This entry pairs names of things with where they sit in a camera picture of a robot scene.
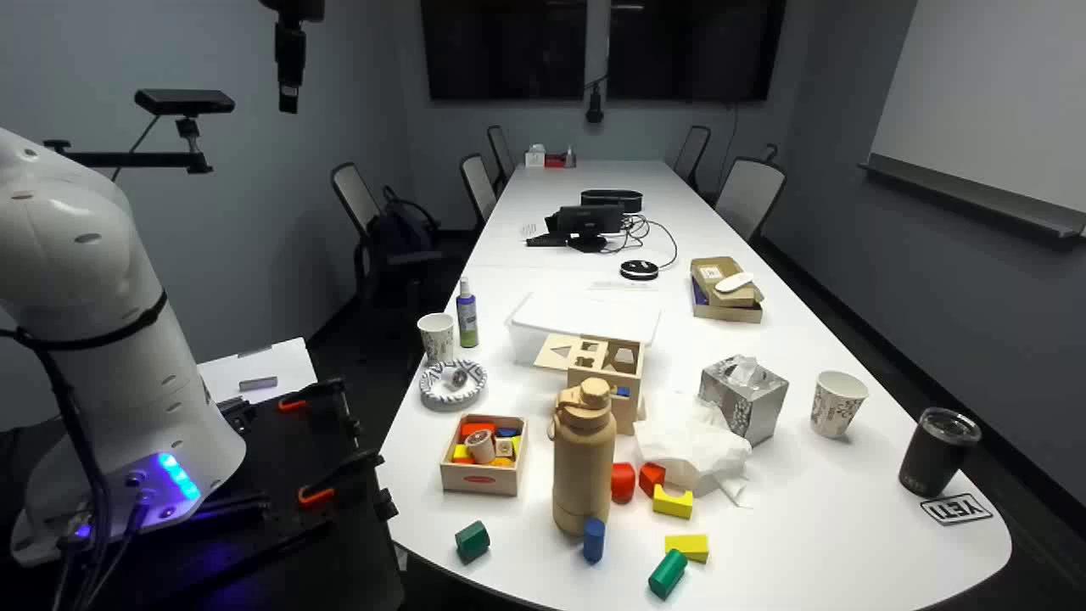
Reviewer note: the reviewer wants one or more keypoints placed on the white plastic lid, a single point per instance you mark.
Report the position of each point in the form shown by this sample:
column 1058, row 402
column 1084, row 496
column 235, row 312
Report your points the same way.
column 590, row 315

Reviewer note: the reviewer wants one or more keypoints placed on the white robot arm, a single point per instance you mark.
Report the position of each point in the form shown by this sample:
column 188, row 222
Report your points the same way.
column 83, row 290

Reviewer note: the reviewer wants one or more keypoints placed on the wooden shape sorter box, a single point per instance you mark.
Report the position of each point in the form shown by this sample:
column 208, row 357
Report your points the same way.
column 620, row 361

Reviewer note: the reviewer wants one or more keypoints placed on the black device pile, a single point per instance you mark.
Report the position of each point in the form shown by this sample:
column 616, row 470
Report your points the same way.
column 590, row 227

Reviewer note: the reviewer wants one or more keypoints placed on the black round puck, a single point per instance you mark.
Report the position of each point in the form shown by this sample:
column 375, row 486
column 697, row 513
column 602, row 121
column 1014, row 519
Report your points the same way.
column 639, row 269

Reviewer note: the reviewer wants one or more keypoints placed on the white paper cup left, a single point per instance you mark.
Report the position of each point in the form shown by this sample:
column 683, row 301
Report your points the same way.
column 437, row 334

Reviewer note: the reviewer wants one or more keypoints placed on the grey round dish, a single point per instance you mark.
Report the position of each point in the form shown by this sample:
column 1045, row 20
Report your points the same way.
column 452, row 385

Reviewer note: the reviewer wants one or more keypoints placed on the tan thermos bottle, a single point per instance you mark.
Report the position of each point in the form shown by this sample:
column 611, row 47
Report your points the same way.
column 582, row 455

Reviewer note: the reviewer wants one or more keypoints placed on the grey chair left middle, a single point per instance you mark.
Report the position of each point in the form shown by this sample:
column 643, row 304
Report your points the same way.
column 481, row 184

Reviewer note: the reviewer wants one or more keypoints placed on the grey chair with backpack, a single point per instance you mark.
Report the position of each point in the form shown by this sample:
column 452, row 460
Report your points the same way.
column 400, row 240

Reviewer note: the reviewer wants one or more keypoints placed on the wooden tray of blocks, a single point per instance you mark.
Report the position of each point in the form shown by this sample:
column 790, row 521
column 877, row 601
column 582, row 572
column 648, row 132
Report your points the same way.
column 482, row 455

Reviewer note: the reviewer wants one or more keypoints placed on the red block left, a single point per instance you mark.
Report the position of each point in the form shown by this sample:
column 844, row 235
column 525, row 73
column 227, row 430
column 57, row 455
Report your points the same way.
column 624, row 484

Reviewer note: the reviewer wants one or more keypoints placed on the red block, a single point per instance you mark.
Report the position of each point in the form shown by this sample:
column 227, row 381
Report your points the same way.
column 651, row 476
column 624, row 484

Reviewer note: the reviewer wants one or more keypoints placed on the red block right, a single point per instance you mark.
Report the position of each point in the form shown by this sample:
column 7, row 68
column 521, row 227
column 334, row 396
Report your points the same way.
column 651, row 476

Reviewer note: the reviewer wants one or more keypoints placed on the silver tissue box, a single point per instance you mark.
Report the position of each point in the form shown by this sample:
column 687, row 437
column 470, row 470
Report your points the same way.
column 749, row 396

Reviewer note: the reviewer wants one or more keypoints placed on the blue block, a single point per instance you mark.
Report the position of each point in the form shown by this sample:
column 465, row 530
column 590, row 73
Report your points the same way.
column 592, row 542

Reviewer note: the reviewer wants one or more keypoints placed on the crumpled white tissue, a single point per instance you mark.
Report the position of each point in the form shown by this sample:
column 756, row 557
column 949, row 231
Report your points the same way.
column 697, row 452

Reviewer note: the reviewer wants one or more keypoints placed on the grey chair far right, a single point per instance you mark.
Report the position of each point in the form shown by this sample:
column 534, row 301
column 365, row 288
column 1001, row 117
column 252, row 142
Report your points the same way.
column 749, row 196

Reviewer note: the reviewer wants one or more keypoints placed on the yellow block upper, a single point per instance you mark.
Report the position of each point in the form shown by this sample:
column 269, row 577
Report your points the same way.
column 674, row 505

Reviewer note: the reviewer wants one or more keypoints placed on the yellow block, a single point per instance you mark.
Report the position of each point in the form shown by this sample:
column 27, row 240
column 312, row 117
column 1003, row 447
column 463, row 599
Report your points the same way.
column 689, row 549
column 674, row 505

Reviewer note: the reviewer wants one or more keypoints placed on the green block left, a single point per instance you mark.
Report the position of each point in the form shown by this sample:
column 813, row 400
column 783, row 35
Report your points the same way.
column 472, row 542

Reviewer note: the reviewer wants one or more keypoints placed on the green block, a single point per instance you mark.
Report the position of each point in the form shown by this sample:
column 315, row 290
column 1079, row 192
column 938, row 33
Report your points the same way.
column 667, row 575
column 472, row 542

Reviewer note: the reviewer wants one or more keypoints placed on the white paper sheet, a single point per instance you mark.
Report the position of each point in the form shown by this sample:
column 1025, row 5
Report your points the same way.
column 260, row 374

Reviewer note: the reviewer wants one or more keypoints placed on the yellow block lower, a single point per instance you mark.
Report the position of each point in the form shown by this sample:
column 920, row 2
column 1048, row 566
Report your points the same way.
column 689, row 549

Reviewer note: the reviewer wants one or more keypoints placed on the green block right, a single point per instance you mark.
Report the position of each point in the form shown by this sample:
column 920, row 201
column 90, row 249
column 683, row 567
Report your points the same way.
column 667, row 575

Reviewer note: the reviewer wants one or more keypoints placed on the patterned paper cup right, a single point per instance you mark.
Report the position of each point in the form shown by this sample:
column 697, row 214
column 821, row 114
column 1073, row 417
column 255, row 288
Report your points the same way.
column 835, row 402

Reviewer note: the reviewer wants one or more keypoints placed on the black robot cart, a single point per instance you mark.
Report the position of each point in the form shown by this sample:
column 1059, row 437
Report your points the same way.
column 299, row 528

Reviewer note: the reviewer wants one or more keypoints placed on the dark travel mug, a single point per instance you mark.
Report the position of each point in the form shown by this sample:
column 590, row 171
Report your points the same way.
column 938, row 448

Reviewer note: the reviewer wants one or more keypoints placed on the black and white tag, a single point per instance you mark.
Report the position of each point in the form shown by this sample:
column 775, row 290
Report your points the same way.
column 952, row 510

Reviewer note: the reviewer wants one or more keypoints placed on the white whiteboard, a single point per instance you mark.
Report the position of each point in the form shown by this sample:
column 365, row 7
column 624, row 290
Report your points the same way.
column 988, row 108

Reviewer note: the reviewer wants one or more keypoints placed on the dark wall screen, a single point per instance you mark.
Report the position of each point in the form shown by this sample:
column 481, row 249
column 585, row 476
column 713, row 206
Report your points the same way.
column 711, row 52

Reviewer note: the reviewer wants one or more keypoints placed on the black overhead camera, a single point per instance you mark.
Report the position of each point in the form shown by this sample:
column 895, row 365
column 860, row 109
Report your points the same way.
column 289, row 47

